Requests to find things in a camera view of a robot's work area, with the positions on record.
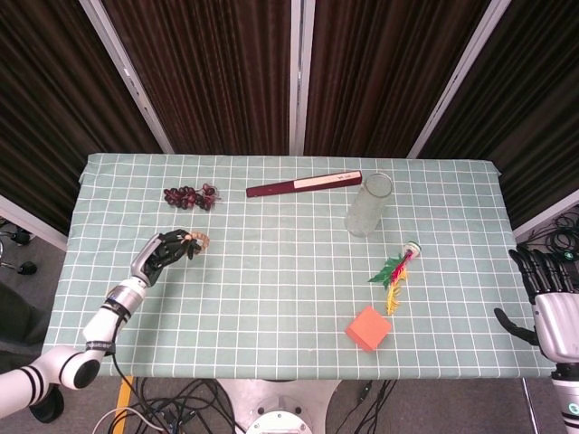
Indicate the white partition frame rail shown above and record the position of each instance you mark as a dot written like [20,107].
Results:
[549,212]
[31,223]

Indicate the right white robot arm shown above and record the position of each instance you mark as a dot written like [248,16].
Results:
[567,398]

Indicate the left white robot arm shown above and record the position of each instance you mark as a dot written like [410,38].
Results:
[104,325]

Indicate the green white checked tablecloth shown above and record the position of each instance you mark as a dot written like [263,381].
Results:
[280,294]

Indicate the orange cube box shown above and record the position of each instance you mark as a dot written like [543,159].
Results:
[368,332]

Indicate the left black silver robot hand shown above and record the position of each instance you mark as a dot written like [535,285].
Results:
[154,262]

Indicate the textured clear glass vase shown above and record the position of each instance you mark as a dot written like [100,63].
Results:
[364,212]

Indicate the white partition frame post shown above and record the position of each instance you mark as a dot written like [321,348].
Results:
[457,81]
[299,77]
[131,77]

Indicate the colourful feather shuttlecock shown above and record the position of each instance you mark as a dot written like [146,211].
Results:
[395,276]

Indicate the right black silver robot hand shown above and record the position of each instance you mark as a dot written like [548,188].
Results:
[556,321]

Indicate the dark red grape bunch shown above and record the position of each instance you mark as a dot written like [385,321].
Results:
[185,198]

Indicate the dark red folded fan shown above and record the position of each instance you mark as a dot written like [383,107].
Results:
[280,186]

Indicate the black office chair base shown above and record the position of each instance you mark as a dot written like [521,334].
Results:
[27,267]

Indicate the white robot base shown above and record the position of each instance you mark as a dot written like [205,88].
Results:
[278,407]

